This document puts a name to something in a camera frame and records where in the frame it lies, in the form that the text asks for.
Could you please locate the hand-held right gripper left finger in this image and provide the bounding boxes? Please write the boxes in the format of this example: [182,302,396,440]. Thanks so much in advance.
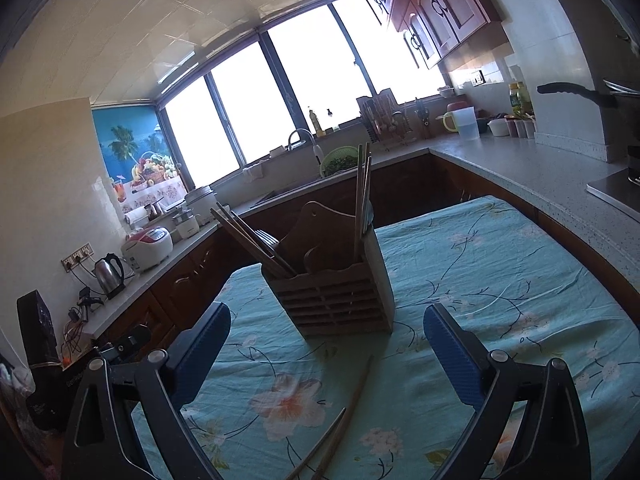
[61,301,232,480]

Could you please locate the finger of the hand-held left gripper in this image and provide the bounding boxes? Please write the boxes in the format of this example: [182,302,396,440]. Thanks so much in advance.
[92,326,152,367]

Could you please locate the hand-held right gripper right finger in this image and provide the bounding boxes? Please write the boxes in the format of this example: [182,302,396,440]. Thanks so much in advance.
[423,303,593,480]

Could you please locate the wooden chopstick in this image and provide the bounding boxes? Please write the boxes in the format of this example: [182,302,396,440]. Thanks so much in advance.
[361,142,374,241]
[216,202,298,273]
[285,407,347,480]
[210,207,291,278]
[312,355,375,480]

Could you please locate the wooden utensil holder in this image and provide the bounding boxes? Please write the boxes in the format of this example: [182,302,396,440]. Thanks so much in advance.
[260,201,396,338]

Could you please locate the steel electric kettle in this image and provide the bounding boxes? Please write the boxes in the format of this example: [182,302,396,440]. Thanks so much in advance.
[93,253,126,301]

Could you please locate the teal floral tablecloth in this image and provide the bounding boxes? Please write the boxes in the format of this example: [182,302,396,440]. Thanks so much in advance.
[131,195,640,480]

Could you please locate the pink white rice cooker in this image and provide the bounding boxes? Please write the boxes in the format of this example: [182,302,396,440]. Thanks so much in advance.
[121,226,173,273]

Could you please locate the small white kitchen appliance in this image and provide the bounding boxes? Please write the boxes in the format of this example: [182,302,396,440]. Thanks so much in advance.
[172,209,201,241]

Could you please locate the metal fork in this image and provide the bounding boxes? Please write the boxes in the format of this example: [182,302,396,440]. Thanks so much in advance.
[252,230,281,261]

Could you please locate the large white cooker pot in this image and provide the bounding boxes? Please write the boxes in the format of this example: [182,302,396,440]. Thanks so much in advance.
[184,185,218,226]

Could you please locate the steel kitchen sink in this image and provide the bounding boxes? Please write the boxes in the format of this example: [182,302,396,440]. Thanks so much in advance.
[248,172,326,208]

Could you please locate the wooden base cabinets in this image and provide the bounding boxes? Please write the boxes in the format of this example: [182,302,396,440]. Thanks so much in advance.
[100,152,640,361]

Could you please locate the leafy green vegetables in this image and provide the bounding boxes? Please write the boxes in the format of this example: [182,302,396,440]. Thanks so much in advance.
[324,156,358,176]

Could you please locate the green plastic colander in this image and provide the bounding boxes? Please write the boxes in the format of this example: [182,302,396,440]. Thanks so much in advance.
[320,147,362,177]

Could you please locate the clear measuring jug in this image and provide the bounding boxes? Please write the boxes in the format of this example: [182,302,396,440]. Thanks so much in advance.
[442,108,480,140]

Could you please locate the chrome faucet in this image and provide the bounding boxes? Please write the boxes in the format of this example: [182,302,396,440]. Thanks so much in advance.
[287,128,323,166]

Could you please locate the steel gas stove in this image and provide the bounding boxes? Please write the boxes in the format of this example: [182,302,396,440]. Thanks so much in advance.
[586,145,640,211]

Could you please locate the dark knife block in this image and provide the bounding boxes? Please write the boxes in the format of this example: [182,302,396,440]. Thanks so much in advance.
[412,97,432,138]

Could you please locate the large kitchen window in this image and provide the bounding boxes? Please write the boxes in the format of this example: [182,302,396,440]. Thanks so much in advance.
[155,0,446,188]

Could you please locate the black charger with cables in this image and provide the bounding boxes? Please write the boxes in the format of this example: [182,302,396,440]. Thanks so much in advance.
[67,285,103,323]

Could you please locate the wall power outlet strip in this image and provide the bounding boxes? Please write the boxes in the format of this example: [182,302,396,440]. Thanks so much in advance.
[61,242,96,273]

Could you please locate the tropical beach wall poster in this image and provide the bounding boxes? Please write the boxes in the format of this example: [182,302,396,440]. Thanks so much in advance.
[91,105,193,213]

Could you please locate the wire dish rack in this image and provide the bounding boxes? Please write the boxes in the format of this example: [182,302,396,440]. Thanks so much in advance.
[356,87,418,148]

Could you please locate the black pan handle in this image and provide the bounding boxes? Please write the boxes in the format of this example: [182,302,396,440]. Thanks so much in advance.
[537,80,640,108]

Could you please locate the wooden wall cabinets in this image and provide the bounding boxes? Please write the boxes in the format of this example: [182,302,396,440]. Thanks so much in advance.
[345,0,503,68]

